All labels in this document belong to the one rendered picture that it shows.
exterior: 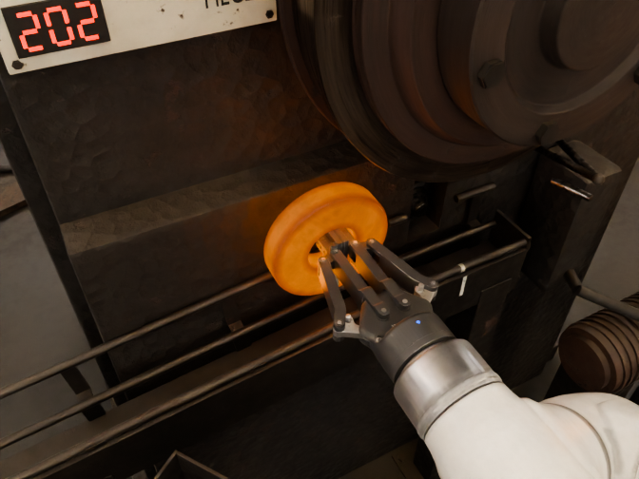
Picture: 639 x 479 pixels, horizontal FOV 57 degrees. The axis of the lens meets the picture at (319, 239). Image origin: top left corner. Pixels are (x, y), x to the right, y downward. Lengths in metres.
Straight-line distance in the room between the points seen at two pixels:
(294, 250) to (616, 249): 1.57
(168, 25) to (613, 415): 0.55
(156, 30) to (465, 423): 0.45
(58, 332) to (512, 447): 1.48
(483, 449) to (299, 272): 0.30
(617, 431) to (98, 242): 0.55
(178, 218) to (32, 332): 1.20
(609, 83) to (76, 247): 0.57
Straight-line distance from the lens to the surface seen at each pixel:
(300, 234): 0.65
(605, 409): 0.63
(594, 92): 0.66
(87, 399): 0.81
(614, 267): 2.05
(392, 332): 0.57
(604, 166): 0.96
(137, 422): 0.76
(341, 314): 0.60
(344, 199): 0.65
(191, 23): 0.62
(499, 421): 0.51
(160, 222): 0.68
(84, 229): 0.70
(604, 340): 1.08
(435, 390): 0.53
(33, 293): 1.95
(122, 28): 0.60
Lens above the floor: 1.31
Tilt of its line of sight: 43 degrees down
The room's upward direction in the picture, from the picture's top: straight up
